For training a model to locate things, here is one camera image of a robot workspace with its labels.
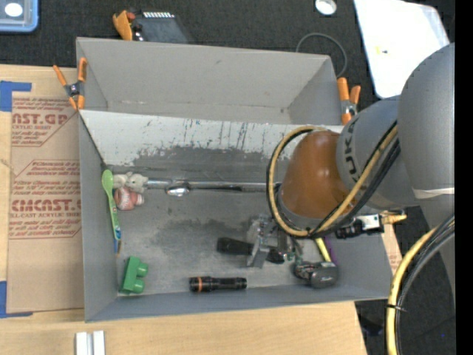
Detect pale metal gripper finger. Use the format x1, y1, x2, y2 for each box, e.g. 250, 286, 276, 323
246, 241, 271, 270

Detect grey metal bin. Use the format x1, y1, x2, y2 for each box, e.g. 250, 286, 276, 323
75, 37, 395, 323

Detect grey rounded gadget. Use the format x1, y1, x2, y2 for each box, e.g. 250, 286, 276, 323
293, 260, 340, 289

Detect long silver metal tool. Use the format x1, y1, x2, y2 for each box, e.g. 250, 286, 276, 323
145, 179, 271, 198

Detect green toy brick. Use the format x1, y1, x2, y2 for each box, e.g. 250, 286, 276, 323
118, 255, 150, 296

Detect pink toy cup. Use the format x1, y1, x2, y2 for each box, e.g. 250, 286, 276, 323
113, 188, 146, 212

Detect white toy animal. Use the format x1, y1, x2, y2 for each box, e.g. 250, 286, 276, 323
112, 172, 149, 195

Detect green plastic spoon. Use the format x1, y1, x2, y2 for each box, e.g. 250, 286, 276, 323
101, 169, 123, 255

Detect brown cardboard board red print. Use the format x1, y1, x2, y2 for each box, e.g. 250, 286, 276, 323
0, 64, 86, 320

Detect black flashlight with orange ring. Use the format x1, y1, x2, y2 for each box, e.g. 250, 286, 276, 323
188, 275, 248, 294

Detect black cylinder on white bracket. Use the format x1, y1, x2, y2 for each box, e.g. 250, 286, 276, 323
335, 212, 408, 240

